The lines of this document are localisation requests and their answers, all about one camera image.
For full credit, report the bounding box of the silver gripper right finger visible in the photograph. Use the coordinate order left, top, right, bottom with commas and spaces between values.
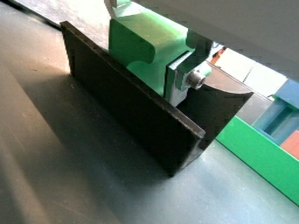
163, 30, 212, 107

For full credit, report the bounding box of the red rounded block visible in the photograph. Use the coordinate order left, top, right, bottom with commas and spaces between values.
280, 130, 299, 160

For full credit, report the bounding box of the green shape sorter board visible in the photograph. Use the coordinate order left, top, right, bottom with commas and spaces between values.
216, 116, 299, 206

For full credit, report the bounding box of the black curved fixture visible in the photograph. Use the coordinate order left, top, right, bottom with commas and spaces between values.
60, 21, 252, 176

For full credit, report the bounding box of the blue pentagon peg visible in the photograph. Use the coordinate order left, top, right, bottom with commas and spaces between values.
252, 80, 299, 145

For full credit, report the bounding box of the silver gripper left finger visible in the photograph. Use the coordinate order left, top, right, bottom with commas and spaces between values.
104, 0, 131, 18

